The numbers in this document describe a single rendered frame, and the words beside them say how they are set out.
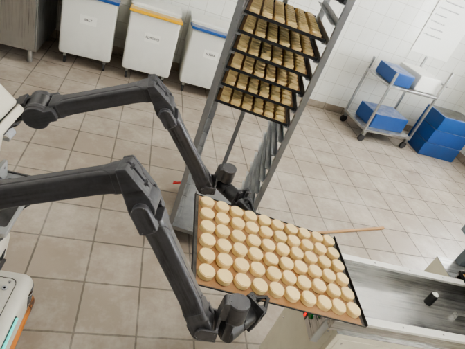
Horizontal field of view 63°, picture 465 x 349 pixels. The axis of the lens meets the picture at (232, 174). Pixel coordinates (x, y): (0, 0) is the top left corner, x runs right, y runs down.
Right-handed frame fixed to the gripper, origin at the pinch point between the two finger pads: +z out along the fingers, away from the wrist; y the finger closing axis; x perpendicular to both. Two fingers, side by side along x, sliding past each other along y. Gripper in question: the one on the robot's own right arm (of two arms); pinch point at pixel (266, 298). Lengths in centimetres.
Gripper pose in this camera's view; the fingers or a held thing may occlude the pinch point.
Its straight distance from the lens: 119.8
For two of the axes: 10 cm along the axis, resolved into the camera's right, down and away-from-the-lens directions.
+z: 6.2, -2.0, 7.6
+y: 3.9, -7.6, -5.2
